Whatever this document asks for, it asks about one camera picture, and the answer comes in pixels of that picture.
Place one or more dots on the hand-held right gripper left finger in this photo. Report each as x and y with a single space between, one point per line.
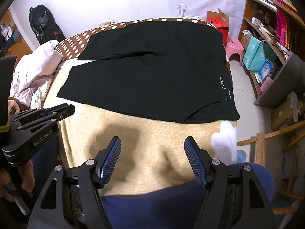
110 157

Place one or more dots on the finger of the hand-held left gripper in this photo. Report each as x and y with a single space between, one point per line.
68 108
35 122

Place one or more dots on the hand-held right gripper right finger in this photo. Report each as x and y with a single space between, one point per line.
195 158

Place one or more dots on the black pants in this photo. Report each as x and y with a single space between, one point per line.
152 76

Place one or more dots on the person's left hand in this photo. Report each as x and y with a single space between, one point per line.
27 179

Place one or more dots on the brown plush cloth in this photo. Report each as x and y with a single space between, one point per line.
15 105

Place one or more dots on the brown polka-dot fleece blanket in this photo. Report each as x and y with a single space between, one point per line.
147 143

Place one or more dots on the light blue basin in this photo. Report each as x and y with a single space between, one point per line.
241 157

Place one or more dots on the pale pink quilt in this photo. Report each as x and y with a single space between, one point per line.
35 69

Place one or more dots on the person's navy trousers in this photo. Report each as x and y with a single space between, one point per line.
154 207

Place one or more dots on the wooden door with hung clothes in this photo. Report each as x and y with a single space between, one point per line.
16 45

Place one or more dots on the black backpack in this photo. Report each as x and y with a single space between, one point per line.
45 23

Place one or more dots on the brown cardboard box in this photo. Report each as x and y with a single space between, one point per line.
282 115

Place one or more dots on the crumpled white bag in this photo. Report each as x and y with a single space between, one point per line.
295 105

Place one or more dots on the blue carton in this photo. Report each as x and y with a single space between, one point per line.
268 69

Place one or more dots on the pink plastic stool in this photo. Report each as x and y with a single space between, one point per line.
234 47

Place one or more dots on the wooden shelf unit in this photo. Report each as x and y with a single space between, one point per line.
281 76

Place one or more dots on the teal paper shopping bag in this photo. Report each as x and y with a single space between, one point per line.
256 54

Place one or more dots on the red cardboard box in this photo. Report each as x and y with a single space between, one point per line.
218 22

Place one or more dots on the white plastic bag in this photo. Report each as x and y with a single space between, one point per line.
184 12

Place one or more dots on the pink striped cloth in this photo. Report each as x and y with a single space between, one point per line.
284 26

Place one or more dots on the wooden frame rack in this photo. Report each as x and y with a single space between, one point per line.
261 143

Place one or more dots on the beige wall socket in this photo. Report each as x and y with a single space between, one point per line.
107 23

